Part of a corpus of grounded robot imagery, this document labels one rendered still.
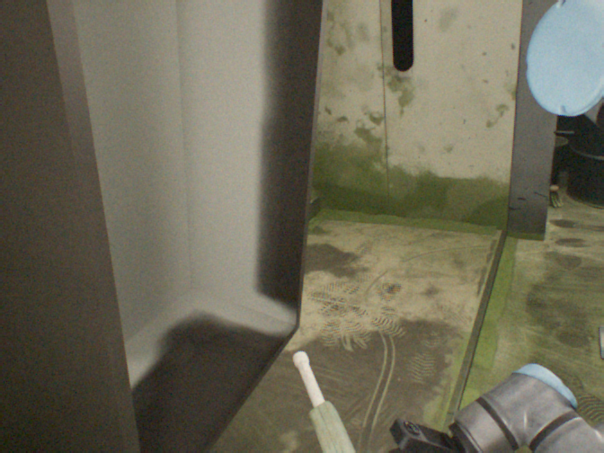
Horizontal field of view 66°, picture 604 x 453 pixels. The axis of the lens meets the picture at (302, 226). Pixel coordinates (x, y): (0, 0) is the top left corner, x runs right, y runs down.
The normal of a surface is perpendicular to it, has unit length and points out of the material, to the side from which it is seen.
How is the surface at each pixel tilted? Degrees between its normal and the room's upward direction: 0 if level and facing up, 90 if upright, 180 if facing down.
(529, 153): 90
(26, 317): 90
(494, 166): 90
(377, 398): 0
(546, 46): 86
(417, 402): 0
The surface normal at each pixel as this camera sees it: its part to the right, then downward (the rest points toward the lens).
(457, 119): -0.46, 0.41
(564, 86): -0.96, 0.15
